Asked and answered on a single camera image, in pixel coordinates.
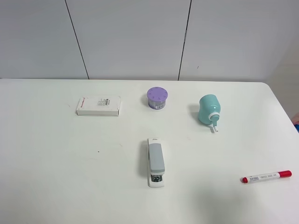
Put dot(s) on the teal pencil sharpener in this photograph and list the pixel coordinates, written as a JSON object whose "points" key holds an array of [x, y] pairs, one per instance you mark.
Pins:
{"points": [[209, 111]]}

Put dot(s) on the grey white stapler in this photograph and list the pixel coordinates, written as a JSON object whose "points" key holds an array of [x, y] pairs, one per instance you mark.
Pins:
{"points": [[156, 166]]}

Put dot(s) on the purple lidded round jar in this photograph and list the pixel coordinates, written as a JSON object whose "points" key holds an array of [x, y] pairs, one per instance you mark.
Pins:
{"points": [[157, 97]]}

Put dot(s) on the white cardboard box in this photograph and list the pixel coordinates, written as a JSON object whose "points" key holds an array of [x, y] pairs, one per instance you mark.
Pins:
{"points": [[99, 106]]}

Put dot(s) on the red whiteboard marker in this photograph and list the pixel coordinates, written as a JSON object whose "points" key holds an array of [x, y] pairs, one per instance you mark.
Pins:
{"points": [[266, 177]]}

